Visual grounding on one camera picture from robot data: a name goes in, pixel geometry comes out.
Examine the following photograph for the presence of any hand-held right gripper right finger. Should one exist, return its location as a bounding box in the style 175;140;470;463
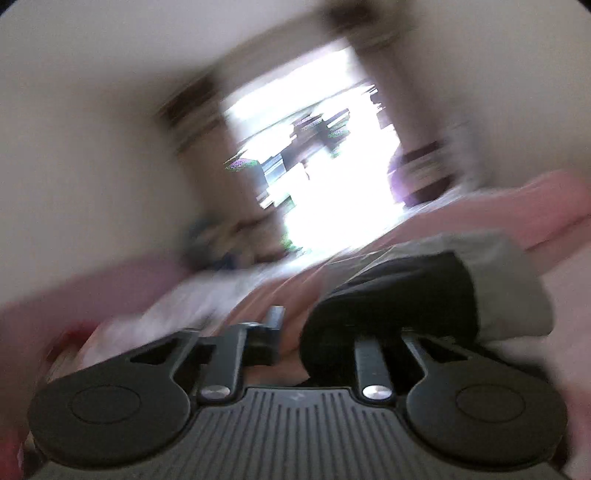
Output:
355;332;476;401

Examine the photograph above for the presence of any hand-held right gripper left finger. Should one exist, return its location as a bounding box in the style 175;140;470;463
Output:
129;307;285;404

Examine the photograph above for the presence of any bright window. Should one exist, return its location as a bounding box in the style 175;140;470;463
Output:
221;39;404;257

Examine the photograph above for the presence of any grey and black jacket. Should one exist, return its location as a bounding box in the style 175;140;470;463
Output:
300;232;555;385

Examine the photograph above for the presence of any brown striped curtain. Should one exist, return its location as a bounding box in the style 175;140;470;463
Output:
157;76;287;259
323;0;502;208

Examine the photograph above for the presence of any teal cloth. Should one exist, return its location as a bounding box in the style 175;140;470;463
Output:
184;217;234;275

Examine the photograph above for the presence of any white floral pillow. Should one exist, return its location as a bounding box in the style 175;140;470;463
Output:
76;263;289;370

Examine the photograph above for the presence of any pink printed blanket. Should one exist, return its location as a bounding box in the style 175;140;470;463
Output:
217;185;591;462

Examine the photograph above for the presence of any pink padded headboard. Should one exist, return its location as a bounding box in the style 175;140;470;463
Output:
0;256;190;365

